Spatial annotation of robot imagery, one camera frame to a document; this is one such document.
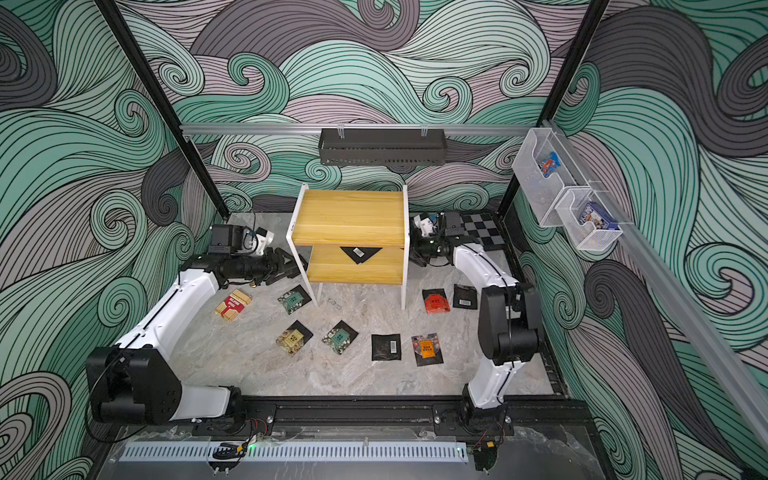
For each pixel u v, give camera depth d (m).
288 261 0.75
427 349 0.85
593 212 0.66
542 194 0.83
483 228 1.11
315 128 0.93
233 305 0.92
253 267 0.70
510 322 0.50
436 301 0.95
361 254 0.88
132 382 0.40
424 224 0.85
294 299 0.95
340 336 0.87
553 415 0.73
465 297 0.96
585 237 0.68
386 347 0.85
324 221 0.75
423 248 0.79
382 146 1.06
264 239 0.77
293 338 0.87
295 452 0.70
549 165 0.83
